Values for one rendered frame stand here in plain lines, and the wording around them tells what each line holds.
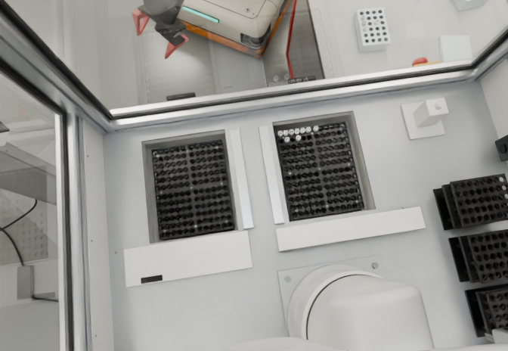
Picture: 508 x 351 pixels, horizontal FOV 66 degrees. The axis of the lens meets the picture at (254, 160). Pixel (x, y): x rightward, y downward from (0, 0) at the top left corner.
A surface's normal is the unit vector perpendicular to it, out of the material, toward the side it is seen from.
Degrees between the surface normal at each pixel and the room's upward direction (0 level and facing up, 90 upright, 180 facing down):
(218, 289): 0
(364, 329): 32
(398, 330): 5
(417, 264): 0
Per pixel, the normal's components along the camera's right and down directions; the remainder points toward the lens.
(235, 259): 0.00, -0.25
